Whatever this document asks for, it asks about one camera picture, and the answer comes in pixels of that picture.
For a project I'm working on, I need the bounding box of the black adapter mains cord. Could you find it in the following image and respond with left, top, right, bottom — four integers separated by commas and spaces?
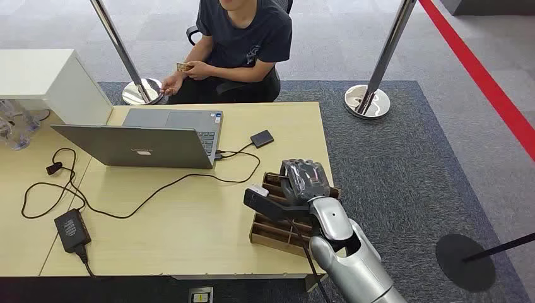
74, 244, 97, 278

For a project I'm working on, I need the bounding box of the person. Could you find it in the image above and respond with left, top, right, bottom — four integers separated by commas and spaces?
160, 0, 294, 105

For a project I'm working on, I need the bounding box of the black stanchion with round base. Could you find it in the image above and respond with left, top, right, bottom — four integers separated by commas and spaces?
435, 232, 535, 293

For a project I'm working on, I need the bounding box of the chrome stanchion post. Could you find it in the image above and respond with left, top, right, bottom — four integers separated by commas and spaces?
88, 0, 165, 106
344, 0, 418, 121

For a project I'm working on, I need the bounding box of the red barrier belt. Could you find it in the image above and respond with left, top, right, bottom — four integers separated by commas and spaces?
418, 0, 535, 163

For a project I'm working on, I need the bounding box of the small black card reader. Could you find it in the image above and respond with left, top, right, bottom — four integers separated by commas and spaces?
250, 129, 276, 149

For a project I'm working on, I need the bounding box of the floor power socket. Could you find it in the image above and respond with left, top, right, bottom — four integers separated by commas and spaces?
188, 286, 214, 303

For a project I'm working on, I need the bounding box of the white cabinet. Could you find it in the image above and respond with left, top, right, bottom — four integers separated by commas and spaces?
0, 49, 114, 126

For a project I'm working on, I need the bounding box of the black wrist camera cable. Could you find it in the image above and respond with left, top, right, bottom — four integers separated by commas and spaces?
287, 218, 332, 303

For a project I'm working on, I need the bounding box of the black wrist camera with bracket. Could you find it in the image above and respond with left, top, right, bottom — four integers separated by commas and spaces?
244, 183, 314, 223

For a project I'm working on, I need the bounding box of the dark furniture base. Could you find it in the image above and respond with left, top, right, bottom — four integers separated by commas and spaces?
439, 0, 535, 16

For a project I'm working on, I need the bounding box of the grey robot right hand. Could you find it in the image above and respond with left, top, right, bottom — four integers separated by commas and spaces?
281, 158, 331, 206

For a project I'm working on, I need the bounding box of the clear plastic bottle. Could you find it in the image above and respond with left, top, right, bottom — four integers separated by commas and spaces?
0, 115, 32, 152
18, 100, 43, 134

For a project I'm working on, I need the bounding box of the long black charger cable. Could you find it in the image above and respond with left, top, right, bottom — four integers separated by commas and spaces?
21, 147, 262, 221

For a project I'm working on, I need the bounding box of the black laptop power adapter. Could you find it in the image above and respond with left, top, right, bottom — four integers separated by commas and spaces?
54, 208, 92, 254

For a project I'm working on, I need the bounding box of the brown wooden slotted card tray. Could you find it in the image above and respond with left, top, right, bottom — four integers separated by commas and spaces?
249, 171, 341, 259

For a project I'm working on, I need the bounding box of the person's right hand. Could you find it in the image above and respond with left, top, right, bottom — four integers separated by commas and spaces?
160, 73, 186, 97

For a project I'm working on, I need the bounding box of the person's left hand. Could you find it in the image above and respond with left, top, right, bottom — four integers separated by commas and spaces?
184, 60, 213, 81

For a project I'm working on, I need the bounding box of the dark grey rug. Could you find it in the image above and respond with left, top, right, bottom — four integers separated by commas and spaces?
98, 80, 530, 303

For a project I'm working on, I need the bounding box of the thin black card reader cable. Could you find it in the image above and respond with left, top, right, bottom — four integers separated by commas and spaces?
215, 142, 254, 159

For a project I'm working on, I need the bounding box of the grey laptop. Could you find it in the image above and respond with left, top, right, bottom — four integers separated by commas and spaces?
50, 107, 224, 170

